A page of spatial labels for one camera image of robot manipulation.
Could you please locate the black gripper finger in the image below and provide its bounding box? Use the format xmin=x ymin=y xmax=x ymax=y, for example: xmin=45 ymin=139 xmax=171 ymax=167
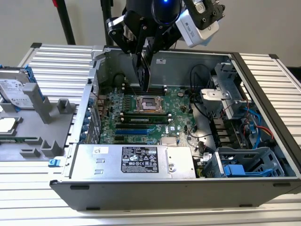
xmin=105 ymin=10 xmax=148 ymax=59
xmin=143 ymin=23 xmax=182 ymax=65

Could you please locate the green graphics card black cooler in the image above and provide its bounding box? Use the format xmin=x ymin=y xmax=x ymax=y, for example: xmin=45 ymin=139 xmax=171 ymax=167
xmin=130 ymin=50 xmax=153 ymax=94

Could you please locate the black stand leg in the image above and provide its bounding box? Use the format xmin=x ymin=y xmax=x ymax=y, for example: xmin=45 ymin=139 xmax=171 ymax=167
xmin=55 ymin=0 xmax=76 ymax=45
xmin=100 ymin=0 xmax=116 ymax=47

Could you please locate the CPU socket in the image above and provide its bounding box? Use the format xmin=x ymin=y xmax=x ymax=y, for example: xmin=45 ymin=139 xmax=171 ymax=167
xmin=133 ymin=95 xmax=164 ymax=113

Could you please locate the green motherboard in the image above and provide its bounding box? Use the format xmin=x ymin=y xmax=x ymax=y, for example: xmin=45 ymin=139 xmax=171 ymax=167
xmin=98 ymin=84 xmax=197 ymax=145

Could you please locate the silver metal drive cage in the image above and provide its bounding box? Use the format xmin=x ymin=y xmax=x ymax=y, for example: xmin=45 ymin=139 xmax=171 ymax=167
xmin=199 ymin=62 xmax=252 ymax=120

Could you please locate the green RAM stick white label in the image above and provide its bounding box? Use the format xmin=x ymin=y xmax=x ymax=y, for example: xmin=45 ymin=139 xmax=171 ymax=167
xmin=123 ymin=117 xmax=170 ymax=123

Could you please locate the long black expansion slot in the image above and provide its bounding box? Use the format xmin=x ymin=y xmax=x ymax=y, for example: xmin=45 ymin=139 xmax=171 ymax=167
xmin=115 ymin=123 xmax=149 ymax=129

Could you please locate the blue expansion slot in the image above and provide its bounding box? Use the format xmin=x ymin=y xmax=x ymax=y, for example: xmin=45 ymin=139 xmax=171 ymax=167
xmin=115 ymin=129 xmax=148 ymax=136

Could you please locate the black plastic drive bay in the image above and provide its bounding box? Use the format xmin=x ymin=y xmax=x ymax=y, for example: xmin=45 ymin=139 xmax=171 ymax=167
xmin=210 ymin=117 xmax=243 ymax=148

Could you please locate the hard disk blue carrier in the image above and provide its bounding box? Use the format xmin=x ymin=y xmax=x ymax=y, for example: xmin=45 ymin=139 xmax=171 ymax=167
xmin=0 ymin=65 xmax=44 ymax=111

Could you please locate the grey parts rack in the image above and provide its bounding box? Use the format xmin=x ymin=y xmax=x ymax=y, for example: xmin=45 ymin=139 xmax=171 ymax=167
xmin=0 ymin=68 xmax=78 ymax=161

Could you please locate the silver power supply unit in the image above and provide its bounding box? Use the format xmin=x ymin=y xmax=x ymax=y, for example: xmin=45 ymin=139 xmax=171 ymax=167
xmin=70 ymin=144 xmax=197 ymax=179

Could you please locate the grey plastic disk bay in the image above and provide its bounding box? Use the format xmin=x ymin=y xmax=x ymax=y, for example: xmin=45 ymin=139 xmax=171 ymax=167
xmin=203 ymin=147 xmax=286 ymax=178

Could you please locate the empty blue disk carrier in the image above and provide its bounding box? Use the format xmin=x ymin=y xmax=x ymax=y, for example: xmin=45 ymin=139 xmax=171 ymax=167
xmin=222 ymin=163 xmax=271 ymax=177

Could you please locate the silver CPU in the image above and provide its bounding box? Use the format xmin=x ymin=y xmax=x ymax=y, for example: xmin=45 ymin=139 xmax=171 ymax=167
xmin=0 ymin=116 xmax=23 ymax=135

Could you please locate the grey open PC case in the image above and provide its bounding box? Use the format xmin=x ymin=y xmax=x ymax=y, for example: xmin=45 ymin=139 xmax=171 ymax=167
xmin=49 ymin=44 xmax=301 ymax=211

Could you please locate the blue wire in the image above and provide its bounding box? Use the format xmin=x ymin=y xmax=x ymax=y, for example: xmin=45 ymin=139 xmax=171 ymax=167
xmin=243 ymin=105 xmax=263 ymax=150

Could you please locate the red wire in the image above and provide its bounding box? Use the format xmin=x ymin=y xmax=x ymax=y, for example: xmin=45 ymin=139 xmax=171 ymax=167
xmin=255 ymin=126 xmax=274 ymax=140

